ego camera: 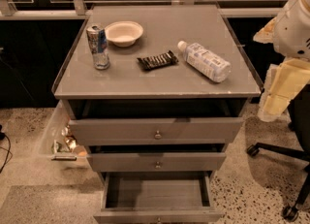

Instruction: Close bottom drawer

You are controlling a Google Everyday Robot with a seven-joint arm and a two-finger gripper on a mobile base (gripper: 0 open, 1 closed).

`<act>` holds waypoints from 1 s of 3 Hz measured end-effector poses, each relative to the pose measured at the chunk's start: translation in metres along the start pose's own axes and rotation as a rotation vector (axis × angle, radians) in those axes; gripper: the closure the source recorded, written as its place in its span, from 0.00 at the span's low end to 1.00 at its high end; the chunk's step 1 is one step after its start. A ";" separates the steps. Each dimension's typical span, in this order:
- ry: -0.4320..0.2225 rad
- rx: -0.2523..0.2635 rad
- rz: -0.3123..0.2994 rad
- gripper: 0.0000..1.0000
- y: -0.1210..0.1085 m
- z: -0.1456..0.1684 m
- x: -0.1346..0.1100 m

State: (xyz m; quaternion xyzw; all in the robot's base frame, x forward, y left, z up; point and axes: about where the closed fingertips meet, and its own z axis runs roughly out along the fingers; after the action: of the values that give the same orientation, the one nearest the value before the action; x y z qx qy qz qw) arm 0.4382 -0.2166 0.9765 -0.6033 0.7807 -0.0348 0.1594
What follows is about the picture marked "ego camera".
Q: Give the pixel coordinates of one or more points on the padded gripper body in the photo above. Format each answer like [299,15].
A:
[293,31]

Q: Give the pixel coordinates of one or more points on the grey bottom drawer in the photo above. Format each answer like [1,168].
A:
[157,198]

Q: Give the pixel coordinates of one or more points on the grey drawer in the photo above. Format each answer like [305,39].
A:
[163,121]
[156,158]
[157,198]

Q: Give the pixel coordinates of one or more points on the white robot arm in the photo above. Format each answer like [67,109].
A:
[296,9]

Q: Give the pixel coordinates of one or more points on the grey drawer cabinet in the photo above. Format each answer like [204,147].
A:
[164,27]

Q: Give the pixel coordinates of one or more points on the grey middle drawer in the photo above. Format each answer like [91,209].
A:
[156,158]

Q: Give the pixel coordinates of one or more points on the grey top drawer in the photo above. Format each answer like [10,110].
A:
[163,121]

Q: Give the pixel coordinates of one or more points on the black office chair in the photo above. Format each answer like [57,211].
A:
[299,111]

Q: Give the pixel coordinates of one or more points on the white plastic bottle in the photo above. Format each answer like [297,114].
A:
[205,61]

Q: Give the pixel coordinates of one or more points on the dark striped snack bar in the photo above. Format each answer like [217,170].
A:
[158,61]

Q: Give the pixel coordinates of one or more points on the silver blue drink can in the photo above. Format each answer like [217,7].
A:
[98,45]

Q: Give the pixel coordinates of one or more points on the clear plastic storage bin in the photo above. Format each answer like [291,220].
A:
[58,145]

